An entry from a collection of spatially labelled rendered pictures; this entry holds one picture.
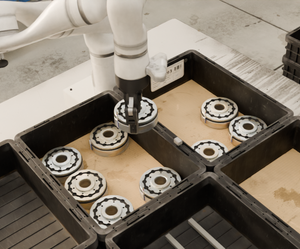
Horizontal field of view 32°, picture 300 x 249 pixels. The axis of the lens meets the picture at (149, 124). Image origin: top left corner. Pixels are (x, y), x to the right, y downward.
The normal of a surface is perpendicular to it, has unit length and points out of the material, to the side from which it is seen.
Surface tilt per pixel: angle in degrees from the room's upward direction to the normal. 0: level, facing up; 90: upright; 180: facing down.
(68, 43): 0
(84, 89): 2
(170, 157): 90
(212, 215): 0
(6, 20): 62
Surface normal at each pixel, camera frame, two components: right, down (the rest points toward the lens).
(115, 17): -0.40, 0.78
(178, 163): -0.79, 0.43
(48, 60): -0.04, -0.75
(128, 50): -0.09, 0.64
